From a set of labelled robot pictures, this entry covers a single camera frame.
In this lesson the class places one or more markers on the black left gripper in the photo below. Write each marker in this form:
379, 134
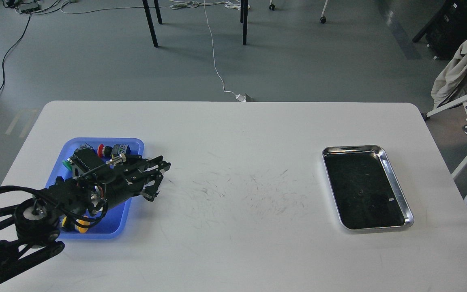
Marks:
136, 176

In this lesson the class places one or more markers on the silver metal tray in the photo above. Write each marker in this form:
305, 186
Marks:
365, 189

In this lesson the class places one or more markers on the green push button switch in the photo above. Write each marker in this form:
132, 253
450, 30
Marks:
68, 163

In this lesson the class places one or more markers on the black cabinet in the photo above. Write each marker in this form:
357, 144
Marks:
446, 30

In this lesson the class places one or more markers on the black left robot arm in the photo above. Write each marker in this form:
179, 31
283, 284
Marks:
29, 231

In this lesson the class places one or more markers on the yellow push button switch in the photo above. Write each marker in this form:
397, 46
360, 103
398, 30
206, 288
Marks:
77, 225

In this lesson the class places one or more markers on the black table leg left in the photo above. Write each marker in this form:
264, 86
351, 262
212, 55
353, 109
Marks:
157, 9

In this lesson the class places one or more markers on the beige cloth on chair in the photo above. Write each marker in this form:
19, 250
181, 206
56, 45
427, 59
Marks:
450, 77

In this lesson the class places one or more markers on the black table leg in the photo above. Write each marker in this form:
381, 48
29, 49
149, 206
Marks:
157, 9
244, 7

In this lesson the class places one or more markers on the white power adapter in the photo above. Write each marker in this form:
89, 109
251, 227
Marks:
244, 98

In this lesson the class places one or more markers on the blue plastic tray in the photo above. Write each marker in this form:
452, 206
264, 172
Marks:
115, 220

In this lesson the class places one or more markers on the black table leg right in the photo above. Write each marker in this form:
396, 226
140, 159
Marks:
244, 7

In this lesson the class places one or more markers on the red push button switch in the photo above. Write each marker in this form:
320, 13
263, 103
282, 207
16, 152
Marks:
109, 152

